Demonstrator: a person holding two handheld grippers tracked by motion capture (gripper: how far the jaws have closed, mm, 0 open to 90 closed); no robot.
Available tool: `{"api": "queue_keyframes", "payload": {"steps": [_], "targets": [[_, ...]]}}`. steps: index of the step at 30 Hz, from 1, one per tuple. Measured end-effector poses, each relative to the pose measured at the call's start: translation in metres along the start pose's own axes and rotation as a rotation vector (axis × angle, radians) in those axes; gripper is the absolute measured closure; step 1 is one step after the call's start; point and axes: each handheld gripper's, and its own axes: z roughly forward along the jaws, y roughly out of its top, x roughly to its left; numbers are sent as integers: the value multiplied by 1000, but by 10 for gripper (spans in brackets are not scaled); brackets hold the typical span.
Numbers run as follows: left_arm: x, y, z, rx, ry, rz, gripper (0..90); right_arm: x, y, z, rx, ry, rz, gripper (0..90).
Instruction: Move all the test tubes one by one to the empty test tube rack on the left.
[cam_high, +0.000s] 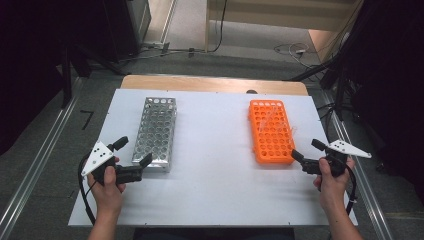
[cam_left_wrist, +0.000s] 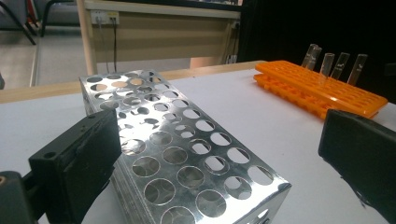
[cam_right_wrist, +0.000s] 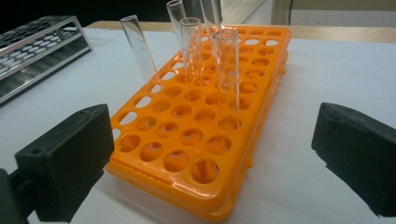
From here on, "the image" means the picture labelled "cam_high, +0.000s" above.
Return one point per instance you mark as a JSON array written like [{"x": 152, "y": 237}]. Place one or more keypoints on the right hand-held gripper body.
[{"x": 346, "y": 148}]

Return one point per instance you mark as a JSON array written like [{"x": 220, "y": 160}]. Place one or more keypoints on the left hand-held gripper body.
[{"x": 100, "y": 155}]

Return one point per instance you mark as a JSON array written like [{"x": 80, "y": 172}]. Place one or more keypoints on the clear test tube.
[
  {"x": 266, "y": 122},
  {"x": 292, "y": 129},
  {"x": 276, "y": 109}
]

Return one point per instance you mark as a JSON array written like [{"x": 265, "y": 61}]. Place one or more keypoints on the metal test tube rack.
[{"x": 155, "y": 133}]

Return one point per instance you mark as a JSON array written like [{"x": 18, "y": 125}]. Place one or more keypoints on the orange test tube rack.
[{"x": 271, "y": 143}]

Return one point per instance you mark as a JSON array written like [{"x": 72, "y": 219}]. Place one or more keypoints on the person's left hand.
[{"x": 108, "y": 196}]

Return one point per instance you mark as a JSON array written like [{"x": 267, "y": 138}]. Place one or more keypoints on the person's right hand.
[{"x": 333, "y": 190}]

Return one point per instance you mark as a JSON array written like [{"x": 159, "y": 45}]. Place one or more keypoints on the black tripod stand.
[{"x": 336, "y": 80}]

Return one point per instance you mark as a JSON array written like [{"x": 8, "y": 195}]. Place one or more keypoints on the white table board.
[{"x": 213, "y": 186}]

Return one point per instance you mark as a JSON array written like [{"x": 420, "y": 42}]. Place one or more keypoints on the dark curtain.
[
  {"x": 393, "y": 83},
  {"x": 33, "y": 60}
]

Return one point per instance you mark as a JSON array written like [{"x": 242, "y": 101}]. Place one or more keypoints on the black metal stand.
[{"x": 66, "y": 76}]

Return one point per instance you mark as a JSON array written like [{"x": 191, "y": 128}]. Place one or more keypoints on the wooden table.
[{"x": 206, "y": 83}]

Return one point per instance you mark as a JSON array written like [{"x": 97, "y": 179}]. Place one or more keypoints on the person's dark clothing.
[{"x": 213, "y": 234}]

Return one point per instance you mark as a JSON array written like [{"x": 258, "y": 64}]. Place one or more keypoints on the grey power strip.
[{"x": 156, "y": 46}]

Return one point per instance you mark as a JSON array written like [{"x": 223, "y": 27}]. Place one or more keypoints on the black cabinet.
[{"x": 128, "y": 23}]

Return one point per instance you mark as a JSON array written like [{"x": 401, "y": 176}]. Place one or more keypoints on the light wooden shelf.
[{"x": 283, "y": 15}]

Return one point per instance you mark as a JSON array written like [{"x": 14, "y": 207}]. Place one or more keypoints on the aluminium floor rail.
[
  {"x": 363, "y": 186},
  {"x": 36, "y": 163}
]

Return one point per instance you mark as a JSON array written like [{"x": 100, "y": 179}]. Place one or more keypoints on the thin metal floor rail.
[{"x": 168, "y": 20}]

